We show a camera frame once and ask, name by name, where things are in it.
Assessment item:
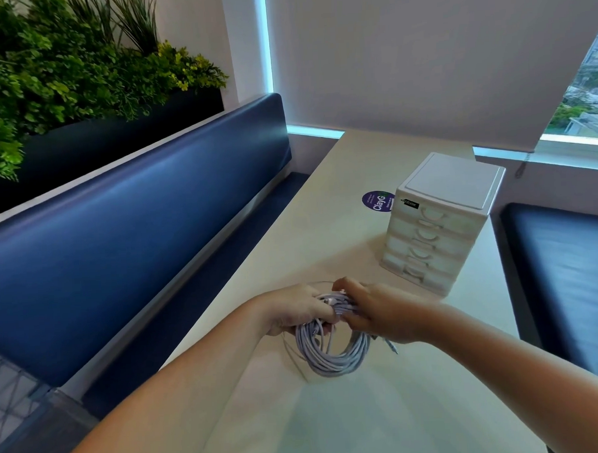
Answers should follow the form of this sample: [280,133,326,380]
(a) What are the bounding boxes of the person's left hand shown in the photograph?
[251,281,342,340]

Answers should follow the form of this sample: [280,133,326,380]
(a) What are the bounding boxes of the person's right hand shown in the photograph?
[330,273,441,350]

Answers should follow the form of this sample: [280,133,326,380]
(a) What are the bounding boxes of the single thin white cable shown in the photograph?
[280,280,358,381]

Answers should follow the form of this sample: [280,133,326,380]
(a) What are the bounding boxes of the white mini drawer cabinet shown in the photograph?
[374,149,512,300]

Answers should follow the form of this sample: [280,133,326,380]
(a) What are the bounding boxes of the person's left forearm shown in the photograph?
[43,299,280,453]

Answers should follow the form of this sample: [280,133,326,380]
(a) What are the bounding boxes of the person's right forearm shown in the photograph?
[423,299,598,453]

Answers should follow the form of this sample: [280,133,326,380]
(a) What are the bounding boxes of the black planter box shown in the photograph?
[0,87,229,220]

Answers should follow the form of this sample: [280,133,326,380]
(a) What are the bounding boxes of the round purple sticker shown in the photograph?
[361,189,396,215]

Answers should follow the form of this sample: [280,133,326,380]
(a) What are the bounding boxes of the white table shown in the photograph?
[154,121,550,453]

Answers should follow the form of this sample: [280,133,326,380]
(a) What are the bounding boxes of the blue padded bench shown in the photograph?
[499,199,598,393]
[0,91,320,425]

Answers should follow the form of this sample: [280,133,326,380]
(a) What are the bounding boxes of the white roller blind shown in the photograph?
[265,0,598,165]

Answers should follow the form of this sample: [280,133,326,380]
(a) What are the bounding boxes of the glass window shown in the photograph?
[537,20,598,145]

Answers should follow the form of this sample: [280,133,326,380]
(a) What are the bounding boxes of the green leafy plants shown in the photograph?
[0,0,233,182]

